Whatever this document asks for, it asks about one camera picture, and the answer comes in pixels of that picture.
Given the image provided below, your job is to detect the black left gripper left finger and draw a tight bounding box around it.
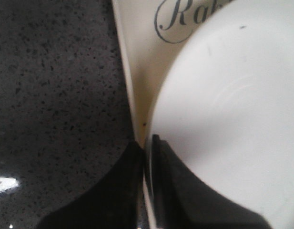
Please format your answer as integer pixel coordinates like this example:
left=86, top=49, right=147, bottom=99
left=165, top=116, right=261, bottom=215
left=37, top=142, right=144, bottom=229

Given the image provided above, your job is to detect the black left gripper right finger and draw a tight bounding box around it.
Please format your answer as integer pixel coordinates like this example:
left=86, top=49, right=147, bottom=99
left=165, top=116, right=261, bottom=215
left=151, top=135, right=270, bottom=229

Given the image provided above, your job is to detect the white round plate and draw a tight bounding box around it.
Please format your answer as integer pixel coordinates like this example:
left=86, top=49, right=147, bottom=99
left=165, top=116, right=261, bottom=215
left=145, top=0, right=294, bottom=229

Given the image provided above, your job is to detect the cream rabbit serving tray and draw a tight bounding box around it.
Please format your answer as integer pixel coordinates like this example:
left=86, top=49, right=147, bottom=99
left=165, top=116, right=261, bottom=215
left=112, top=0, right=235, bottom=229

